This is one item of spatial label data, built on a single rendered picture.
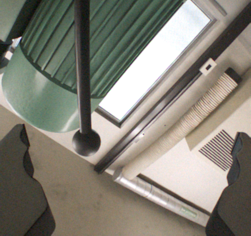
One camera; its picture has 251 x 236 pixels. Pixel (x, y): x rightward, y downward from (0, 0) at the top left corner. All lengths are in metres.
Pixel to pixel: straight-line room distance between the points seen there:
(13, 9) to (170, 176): 2.24
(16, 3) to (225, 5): 1.60
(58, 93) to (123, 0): 0.15
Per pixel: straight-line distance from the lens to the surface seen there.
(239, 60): 1.88
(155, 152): 1.85
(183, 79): 1.65
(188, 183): 2.50
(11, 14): 0.30
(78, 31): 0.19
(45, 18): 0.29
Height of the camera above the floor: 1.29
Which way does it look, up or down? 22 degrees up
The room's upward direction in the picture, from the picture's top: 138 degrees counter-clockwise
